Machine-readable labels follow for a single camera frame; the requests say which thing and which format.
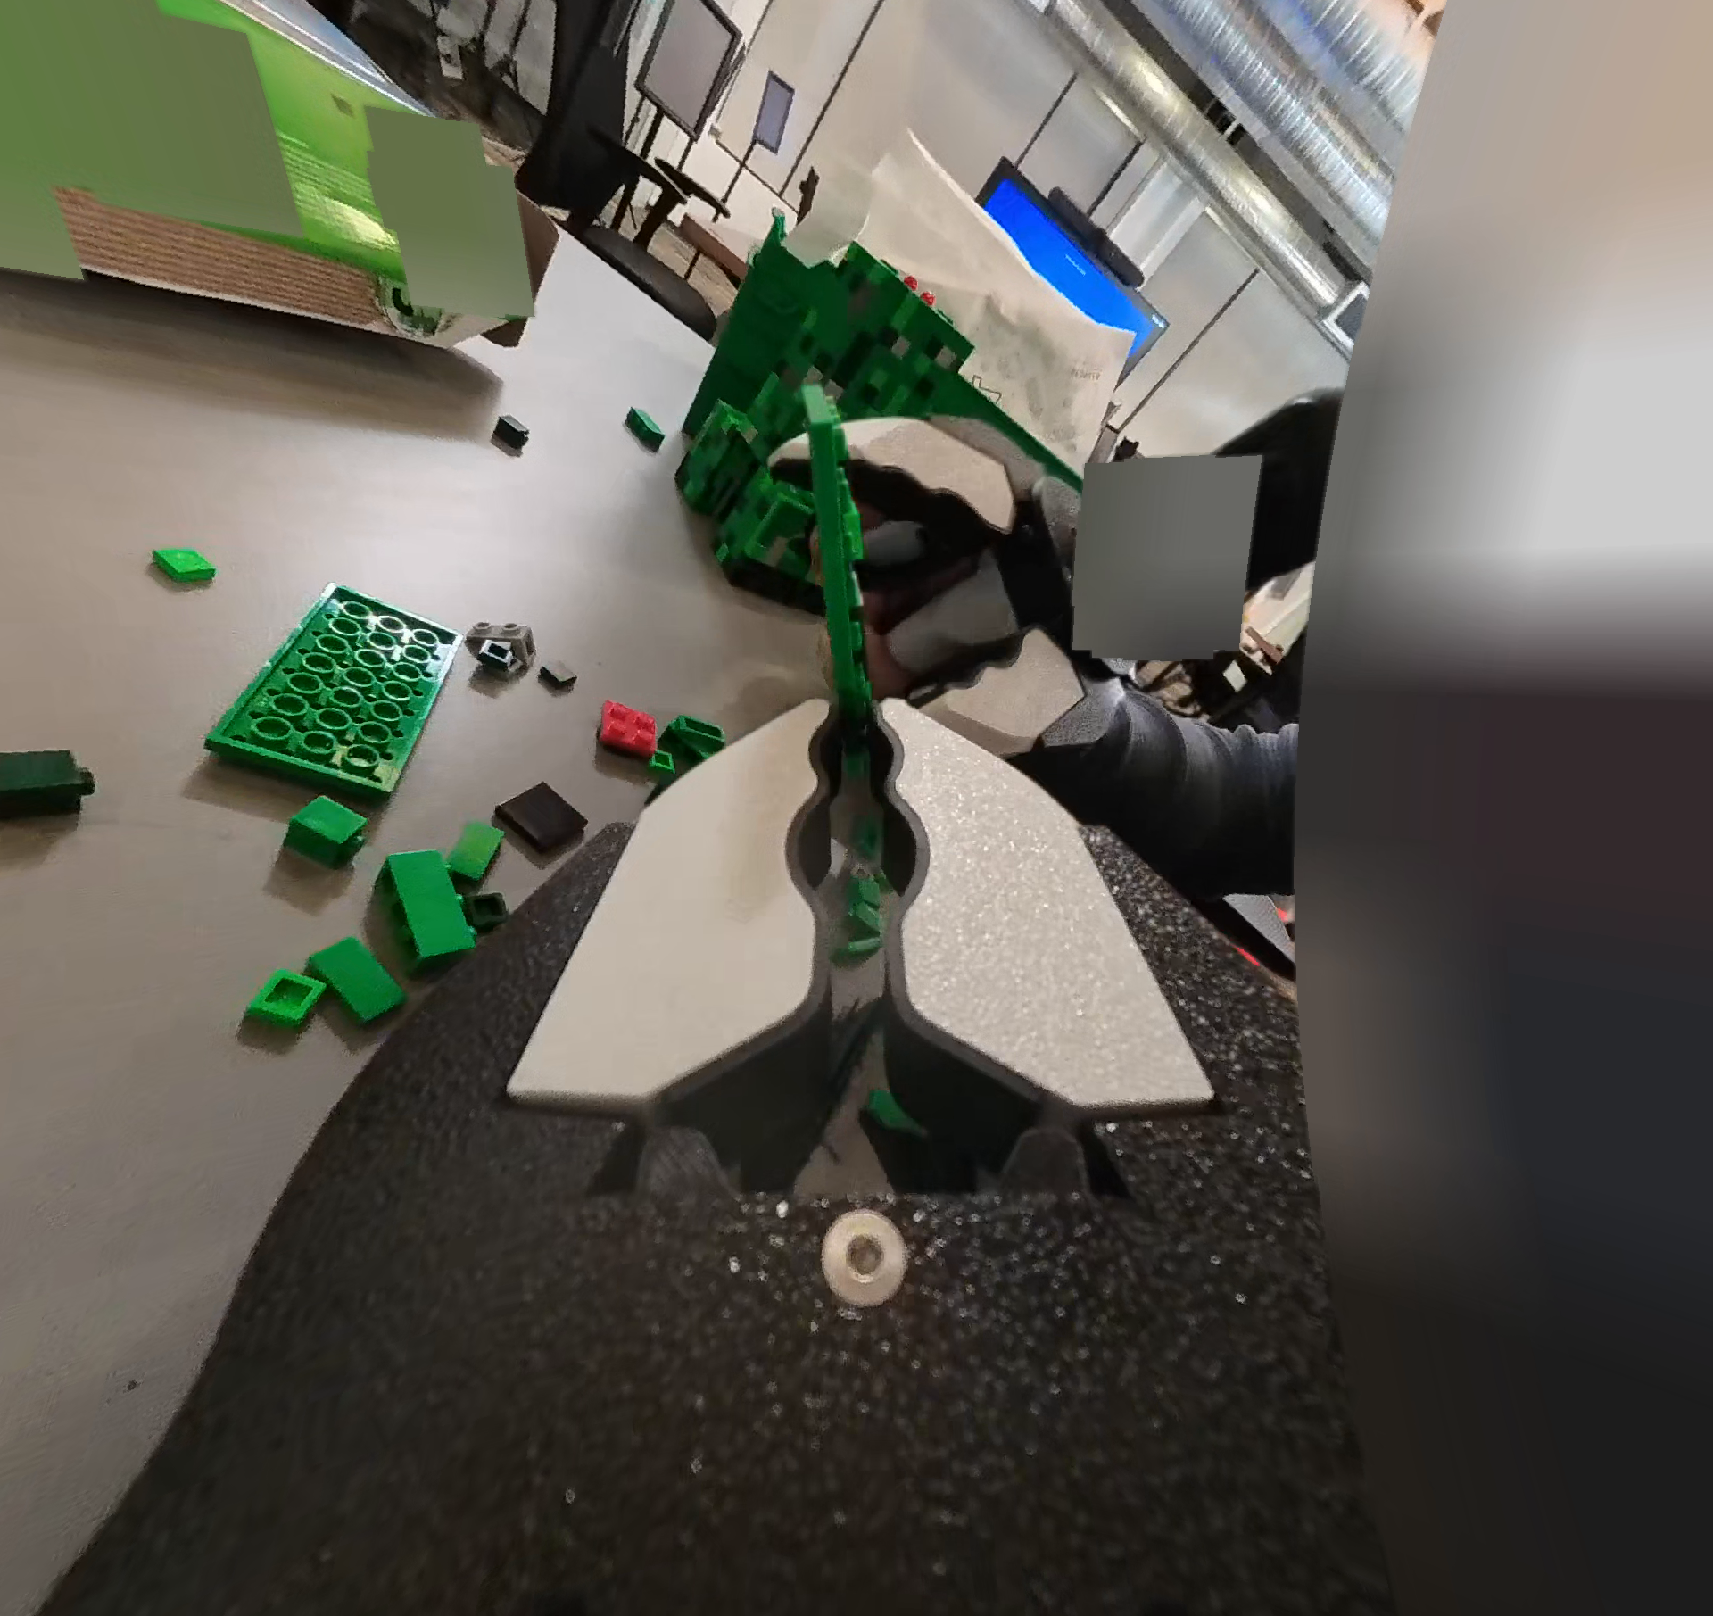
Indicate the small green brick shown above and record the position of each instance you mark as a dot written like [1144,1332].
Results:
[645,427]

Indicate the small grey brick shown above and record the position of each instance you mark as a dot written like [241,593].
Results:
[500,649]

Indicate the small dark screen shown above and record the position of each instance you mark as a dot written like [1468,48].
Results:
[774,115]

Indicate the small black brick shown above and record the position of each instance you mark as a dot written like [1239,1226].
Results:
[511,433]

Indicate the green hollow brick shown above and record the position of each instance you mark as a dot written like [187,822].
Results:
[697,736]

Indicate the blue computer monitor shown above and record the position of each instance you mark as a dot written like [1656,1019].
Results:
[1021,221]

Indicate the black square tile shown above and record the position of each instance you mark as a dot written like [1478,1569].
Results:
[541,818]

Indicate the green flat tile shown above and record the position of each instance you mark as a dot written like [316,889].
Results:
[357,980]
[184,567]
[476,852]

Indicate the green slope brick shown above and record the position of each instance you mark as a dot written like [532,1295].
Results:
[325,831]

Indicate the large green studded plate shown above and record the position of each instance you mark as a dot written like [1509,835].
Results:
[336,694]

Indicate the long green brick plate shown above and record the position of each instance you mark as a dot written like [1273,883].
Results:
[837,546]

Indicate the red square brick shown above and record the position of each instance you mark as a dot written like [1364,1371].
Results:
[627,727]

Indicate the display on stand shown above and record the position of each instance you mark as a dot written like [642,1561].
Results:
[690,51]

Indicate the person's right forearm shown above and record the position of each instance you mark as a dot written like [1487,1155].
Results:
[1193,800]

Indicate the white instruction sheet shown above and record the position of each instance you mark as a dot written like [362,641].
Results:
[992,291]

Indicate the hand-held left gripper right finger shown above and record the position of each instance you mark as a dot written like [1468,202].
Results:
[1044,962]

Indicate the green pixel brick model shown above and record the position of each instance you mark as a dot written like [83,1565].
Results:
[804,345]

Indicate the grey desk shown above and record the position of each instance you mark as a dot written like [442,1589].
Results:
[161,1176]

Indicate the dark green brick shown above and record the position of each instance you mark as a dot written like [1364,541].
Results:
[40,785]
[666,775]

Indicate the silver ventilation duct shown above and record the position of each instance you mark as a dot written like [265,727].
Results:
[1273,10]

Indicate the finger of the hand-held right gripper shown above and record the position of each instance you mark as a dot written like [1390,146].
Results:
[1025,699]
[951,452]

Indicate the small green hollow plate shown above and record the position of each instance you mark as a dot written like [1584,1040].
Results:
[284,999]
[485,911]

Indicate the green flat brick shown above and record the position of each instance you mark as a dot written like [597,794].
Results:
[426,910]

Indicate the black webcam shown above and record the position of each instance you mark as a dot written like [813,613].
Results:
[1098,237]

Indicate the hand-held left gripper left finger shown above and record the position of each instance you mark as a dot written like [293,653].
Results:
[669,962]

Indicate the black office chair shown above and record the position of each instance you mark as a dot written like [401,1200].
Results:
[576,103]

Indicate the green cardboard box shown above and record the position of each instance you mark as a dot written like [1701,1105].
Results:
[329,170]

